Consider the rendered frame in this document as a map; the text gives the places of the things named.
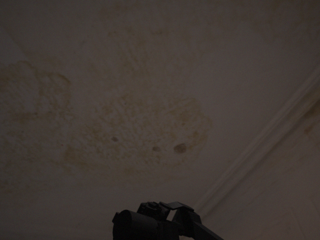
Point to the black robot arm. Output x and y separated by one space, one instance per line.
150 223

